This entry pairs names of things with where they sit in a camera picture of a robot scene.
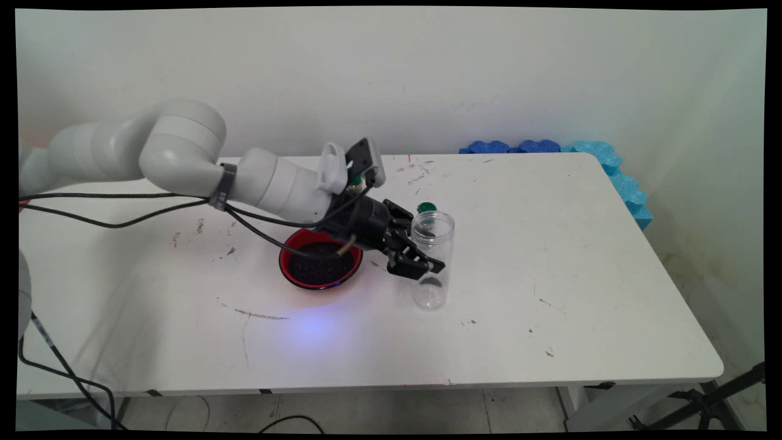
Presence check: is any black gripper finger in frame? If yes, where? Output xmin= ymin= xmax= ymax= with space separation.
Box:
xmin=382 ymin=199 xmax=417 ymax=231
xmin=384 ymin=235 xmax=447 ymax=281

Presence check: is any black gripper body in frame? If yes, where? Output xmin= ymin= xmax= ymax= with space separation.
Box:
xmin=318 ymin=194 xmax=416 ymax=252

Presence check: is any clear plastic jar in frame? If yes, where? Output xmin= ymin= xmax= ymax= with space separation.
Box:
xmin=400 ymin=211 xmax=456 ymax=310

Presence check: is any red bowl with black rim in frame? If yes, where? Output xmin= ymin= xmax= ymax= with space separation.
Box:
xmin=279 ymin=227 xmax=364 ymax=290

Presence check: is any light blue foam mat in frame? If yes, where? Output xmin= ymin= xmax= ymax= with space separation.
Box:
xmin=562 ymin=141 xmax=653 ymax=231

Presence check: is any white table leg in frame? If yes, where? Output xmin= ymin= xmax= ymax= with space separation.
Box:
xmin=557 ymin=384 xmax=703 ymax=432
xmin=92 ymin=397 xmax=131 ymax=430

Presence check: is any black tripod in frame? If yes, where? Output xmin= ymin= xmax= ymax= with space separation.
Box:
xmin=629 ymin=362 xmax=766 ymax=431

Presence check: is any black velcro strap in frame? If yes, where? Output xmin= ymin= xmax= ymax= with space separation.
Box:
xmin=209 ymin=163 xmax=238 ymax=212

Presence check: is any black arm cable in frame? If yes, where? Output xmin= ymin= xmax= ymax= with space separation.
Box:
xmin=18 ymin=183 xmax=375 ymax=230
xmin=18 ymin=200 xmax=356 ymax=260

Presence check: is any thin grey floor cable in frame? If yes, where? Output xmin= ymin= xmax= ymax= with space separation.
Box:
xmin=165 ymin=395 xmax=211 ymax=431

